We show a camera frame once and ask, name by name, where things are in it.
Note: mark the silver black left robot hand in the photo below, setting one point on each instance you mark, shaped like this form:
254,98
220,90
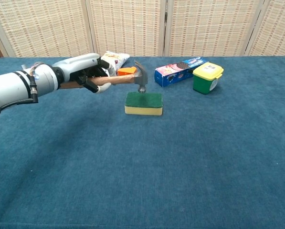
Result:
77,65

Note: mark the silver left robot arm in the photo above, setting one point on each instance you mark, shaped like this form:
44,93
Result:
11,87

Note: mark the green yellow sponge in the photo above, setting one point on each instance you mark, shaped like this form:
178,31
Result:
143,102

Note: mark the white snack bag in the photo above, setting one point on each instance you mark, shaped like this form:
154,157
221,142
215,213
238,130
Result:
116,58

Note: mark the orange plastic block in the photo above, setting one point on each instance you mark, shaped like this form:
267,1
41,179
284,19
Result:
127,71

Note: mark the woven folding screen panel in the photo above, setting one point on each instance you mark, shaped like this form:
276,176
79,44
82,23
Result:
276,26
42,26
128,26
211,26

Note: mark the blue pink cookie box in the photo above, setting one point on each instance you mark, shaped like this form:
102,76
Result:
173,72

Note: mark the green container with yellow lid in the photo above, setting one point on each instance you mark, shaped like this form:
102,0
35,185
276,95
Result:
205,78

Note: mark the blue table cloth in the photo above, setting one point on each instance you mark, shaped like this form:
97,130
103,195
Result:
156,167

